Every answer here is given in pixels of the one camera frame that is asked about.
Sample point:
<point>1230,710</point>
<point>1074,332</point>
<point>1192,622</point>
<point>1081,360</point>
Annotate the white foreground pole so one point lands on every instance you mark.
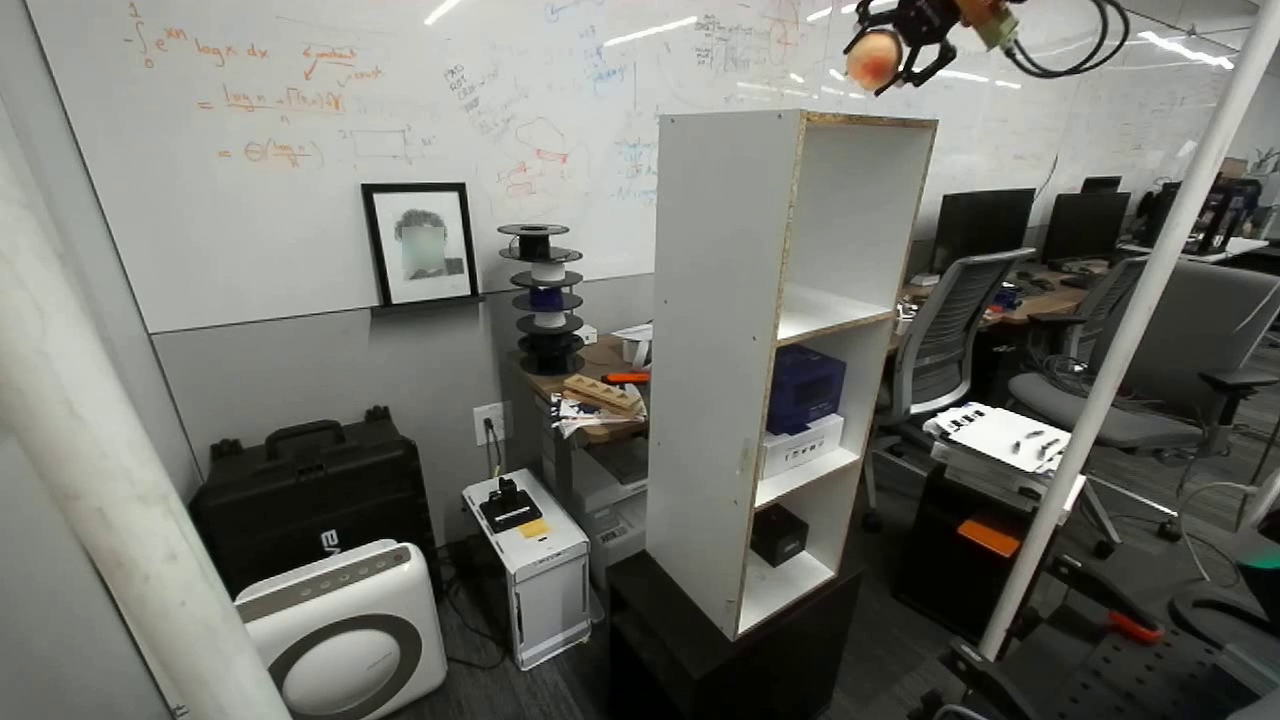
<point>79,426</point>

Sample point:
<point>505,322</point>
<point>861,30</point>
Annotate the framed portrait picture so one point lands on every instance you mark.
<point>420,240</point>

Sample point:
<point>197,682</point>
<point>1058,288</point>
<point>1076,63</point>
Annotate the white wall outlet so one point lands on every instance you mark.
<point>490,421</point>

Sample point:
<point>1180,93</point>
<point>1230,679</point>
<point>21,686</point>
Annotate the black hard case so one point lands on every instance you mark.
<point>307,493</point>

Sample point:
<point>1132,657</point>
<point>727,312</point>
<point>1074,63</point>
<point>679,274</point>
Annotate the black cabinet under shelf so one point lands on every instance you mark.
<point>671,660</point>

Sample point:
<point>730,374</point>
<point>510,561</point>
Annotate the dark blue box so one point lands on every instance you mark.
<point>807,386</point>

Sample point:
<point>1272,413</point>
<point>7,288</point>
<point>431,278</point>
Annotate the grey mesh office chair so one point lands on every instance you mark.
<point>1188,367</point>

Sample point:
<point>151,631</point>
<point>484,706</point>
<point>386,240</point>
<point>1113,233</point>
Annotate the small black box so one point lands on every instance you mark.
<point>779,535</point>

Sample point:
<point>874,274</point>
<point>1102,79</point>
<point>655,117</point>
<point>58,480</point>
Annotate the cluttered wooden desk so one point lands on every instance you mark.
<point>592,418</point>

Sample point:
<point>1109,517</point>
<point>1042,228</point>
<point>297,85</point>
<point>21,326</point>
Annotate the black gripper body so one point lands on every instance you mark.
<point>906,24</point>

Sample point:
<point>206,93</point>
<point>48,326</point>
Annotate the white label box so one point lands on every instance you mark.
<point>779,455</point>

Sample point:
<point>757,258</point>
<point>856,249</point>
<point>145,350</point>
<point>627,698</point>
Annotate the white diagonal pole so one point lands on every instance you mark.
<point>1147,297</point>

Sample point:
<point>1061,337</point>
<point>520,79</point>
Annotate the white wooden shelf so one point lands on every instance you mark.
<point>775,228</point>

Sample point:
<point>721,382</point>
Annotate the black computer monitor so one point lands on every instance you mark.
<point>1085,224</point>
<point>982,223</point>

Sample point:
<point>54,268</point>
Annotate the white round air purifier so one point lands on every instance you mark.
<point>353,632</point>

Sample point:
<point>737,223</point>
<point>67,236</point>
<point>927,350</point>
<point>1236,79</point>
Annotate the white computer tower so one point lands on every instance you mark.
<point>542,556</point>

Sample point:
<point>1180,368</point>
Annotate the stack of filament spools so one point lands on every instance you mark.
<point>548,326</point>

